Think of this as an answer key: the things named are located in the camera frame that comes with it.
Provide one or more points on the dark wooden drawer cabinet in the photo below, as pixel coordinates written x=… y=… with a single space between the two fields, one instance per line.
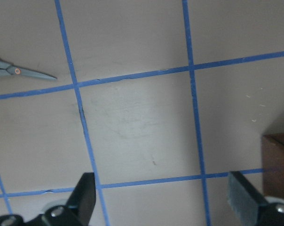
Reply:
x=272 y=150

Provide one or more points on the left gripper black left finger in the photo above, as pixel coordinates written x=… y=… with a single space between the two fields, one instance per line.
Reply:
x=83 y=198

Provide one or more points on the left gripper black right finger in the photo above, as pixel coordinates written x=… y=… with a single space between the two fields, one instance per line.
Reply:
x=244 y=199

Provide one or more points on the grey scissors with orange handles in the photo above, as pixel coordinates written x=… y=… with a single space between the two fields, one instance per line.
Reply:
x=9 y=69

